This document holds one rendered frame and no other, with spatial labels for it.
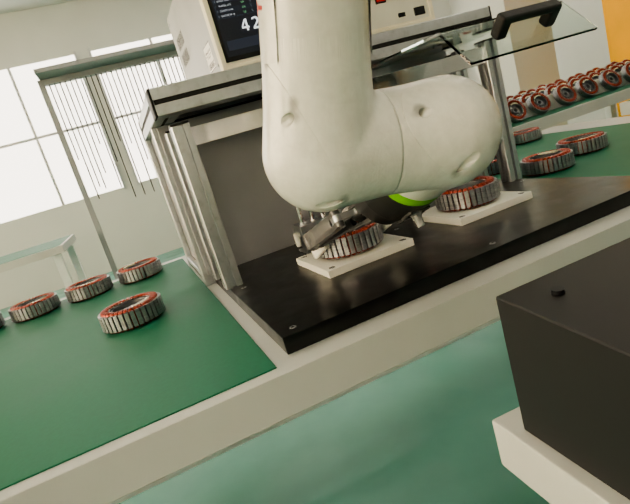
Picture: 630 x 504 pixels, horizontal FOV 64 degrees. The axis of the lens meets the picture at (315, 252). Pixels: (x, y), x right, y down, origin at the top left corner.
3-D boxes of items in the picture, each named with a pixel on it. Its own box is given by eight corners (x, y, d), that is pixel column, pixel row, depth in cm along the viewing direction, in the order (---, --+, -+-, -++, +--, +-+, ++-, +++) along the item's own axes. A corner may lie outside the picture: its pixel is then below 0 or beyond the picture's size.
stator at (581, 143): (549, 156, 130) (547, 142, 130) (593, 144, 130) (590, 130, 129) (571, 159, 120) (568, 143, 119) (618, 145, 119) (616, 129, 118)
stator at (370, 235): (396, 240, 80) (391, 218, 79) (334, 264, 77) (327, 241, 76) (365, 234, 91) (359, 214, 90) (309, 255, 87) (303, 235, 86)
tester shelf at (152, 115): (494, 29, 100) (489, 5, 99) (156, 118, 80) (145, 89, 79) (386, 75, 141) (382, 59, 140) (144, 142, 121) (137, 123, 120)
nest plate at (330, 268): (414, 245, 79) (413, 237, 79) (330, 278, 75) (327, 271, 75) (371, 236, 93) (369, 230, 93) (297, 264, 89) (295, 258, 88)
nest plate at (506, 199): (533, 197, 86) (531, 190, 86) (462, 226, 82) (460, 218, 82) (476, 196, 100) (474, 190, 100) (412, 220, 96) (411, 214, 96)
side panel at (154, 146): (220, 281, 103) (166, 124, 96) (206, 286, 102) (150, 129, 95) (200, 262, 129) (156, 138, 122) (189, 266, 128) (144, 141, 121)
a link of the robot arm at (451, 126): (543, 148, 46) (501, 44, 48) (420, 172, 42) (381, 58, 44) (466, 203, 59) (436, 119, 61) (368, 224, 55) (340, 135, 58)
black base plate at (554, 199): (669, 188, 77) (667, 174, 77) (288, 355, 58) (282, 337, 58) (471, 188, 121) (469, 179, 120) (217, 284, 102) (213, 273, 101)
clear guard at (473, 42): (598, 29, 77) (592, -13, 76) (471, 64, 70) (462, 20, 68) (463, 74, 107) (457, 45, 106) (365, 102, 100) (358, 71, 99)
